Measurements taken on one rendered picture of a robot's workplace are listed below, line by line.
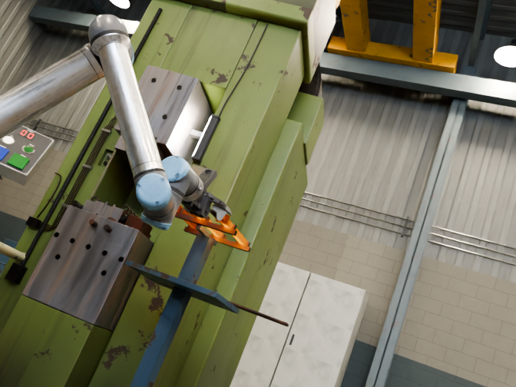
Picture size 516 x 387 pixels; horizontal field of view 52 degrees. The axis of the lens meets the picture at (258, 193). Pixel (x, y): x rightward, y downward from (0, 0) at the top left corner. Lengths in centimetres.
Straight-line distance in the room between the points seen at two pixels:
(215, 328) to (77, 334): 79
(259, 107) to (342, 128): 658
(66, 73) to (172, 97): 107
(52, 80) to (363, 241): 708
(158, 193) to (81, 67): 55
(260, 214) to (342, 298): 465
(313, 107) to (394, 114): 589
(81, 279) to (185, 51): 139
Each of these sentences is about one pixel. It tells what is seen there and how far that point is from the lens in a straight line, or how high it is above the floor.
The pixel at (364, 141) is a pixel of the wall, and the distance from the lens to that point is 917.
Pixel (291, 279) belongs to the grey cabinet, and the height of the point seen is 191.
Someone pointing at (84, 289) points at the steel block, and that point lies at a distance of 247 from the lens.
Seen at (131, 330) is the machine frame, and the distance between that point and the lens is 257.
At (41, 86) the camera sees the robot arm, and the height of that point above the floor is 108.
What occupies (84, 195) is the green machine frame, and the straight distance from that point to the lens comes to 285.
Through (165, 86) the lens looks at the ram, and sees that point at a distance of 282.
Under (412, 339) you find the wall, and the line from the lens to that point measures 808.
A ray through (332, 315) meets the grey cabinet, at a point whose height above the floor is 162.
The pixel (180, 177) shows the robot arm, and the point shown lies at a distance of 157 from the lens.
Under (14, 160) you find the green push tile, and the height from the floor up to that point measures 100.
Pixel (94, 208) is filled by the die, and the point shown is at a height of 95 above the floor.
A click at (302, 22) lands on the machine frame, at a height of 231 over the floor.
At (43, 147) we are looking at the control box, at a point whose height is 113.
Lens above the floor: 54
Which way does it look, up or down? 17 degrees up
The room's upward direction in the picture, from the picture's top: 23 degrees clockwise
